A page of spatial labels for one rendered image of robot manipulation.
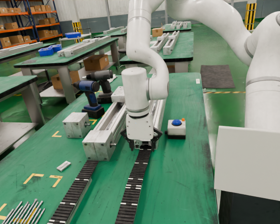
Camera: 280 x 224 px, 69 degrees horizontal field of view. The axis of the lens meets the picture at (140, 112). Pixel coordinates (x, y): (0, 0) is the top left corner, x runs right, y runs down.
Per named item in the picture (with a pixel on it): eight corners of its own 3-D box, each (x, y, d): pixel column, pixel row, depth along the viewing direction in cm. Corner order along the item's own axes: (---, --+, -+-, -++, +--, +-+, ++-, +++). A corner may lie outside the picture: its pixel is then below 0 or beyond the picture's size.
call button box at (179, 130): (185, 139, 93) (185, 127, 90) (164, 139, 95) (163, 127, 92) (185, 130, 100) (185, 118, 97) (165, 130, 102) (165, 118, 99)
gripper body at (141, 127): (122, 115, 73) (126, 141, 78) (150, 115, 71) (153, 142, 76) (127, 106, 79) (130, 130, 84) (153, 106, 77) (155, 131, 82)
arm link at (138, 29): (170, 30, 81) (170, 103, 72) (130, 34, 84) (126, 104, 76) (168, 13, 72) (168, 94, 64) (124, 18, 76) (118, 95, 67)
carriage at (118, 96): (130, 106, 118) (129, 95, 115) (112, 106, 120) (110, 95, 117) (136, 95, 132) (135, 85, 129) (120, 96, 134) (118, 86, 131)
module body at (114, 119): (115, 148, 93) (112, 132, 89) (94, 147, 95) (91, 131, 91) (144, 86, 162) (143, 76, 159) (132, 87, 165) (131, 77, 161)
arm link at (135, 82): (153, 100, 77) (129, 100, 79) (150, 65, 71) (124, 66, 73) (150, 110, 69) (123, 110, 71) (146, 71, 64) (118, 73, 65)
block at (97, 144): (114, 161, 84) (110, 142, 80) (86, 160, 87) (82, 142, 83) (120, 148, 92) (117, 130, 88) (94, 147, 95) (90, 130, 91)
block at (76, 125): (87, 138, 102) (83, 122, 98) (67, 138, 105) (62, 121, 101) (95, 128, 111) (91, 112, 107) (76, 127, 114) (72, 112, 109)
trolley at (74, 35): (86, 71, 549) (77, 31, 504) (66, 73, 558) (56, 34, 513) (98, 62, 640) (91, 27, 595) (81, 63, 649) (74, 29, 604)
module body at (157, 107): (157, 149, 89) (156, 133, 85) (134, 148, 91) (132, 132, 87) (168, 86, 158) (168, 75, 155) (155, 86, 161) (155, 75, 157)
